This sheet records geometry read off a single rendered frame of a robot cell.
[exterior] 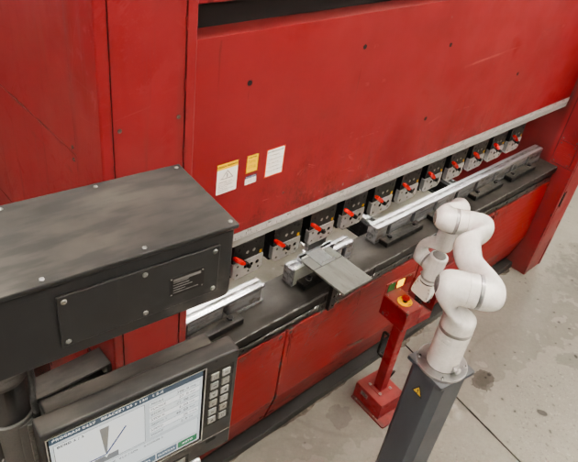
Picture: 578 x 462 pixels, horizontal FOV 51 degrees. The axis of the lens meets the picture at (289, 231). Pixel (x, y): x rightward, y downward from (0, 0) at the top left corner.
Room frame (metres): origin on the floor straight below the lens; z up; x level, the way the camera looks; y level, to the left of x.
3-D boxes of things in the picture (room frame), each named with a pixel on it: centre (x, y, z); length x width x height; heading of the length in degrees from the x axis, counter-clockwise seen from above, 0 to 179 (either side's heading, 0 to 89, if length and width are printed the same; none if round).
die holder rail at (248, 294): (1.72, 0.25, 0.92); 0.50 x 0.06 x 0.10; 137
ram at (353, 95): (2.60, -0.56, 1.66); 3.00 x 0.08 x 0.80; 137
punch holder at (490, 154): (3.14, -1.05, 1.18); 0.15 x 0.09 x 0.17; 137
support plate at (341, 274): (2.02, -0.23, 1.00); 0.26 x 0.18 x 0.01; 47
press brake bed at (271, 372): (2.57, -0.59, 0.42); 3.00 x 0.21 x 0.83; 137
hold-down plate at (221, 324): (1.64, 0.24, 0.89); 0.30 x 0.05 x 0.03; 137
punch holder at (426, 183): (2.69, -0.64, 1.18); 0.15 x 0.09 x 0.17; 137
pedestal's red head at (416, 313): (2.18, -0.62, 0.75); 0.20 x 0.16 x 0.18; 133
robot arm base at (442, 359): (1.57, -0.64, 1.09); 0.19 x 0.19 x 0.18
